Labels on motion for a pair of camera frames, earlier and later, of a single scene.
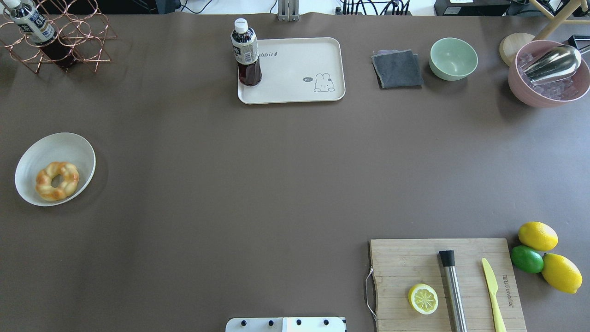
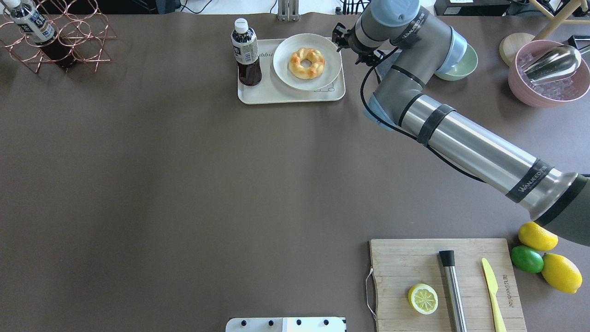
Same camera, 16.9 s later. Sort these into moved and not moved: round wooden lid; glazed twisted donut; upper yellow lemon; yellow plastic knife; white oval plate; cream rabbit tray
Moved: white oval plate; glazed twisted donut
Not moved: round wooden lid; cream rabbit tray; upper yellow lemon; yellow plastic knife
